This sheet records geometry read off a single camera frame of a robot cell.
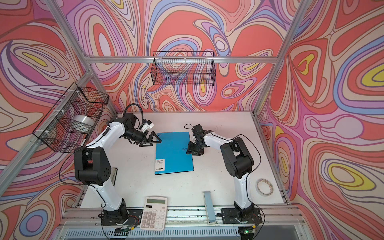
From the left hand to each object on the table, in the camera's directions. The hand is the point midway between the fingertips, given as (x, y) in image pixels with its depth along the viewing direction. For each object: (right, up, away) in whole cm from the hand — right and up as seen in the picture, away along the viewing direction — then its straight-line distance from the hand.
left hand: (156, 141), depth 85 cm
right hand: (+19, -10, +10) cm, 24 cm away
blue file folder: (+7, -10, +9) cm, 15 cm away
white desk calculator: (+2, -35, -12) cm, 37 cm away
